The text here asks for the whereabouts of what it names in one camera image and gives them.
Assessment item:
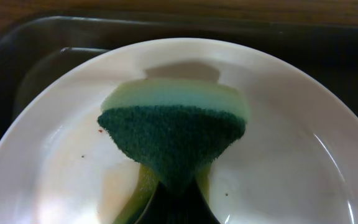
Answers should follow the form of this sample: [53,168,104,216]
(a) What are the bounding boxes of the large brown tray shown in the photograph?
[0,13,358,139]

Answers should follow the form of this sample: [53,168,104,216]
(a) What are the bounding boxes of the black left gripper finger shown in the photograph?
[135,180,219,224]

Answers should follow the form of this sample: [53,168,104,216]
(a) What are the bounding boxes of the pink plate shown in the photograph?
[0,38,358,223]

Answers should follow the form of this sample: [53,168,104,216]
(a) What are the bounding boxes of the green and yellow sponge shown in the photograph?
[98,78,249,223]

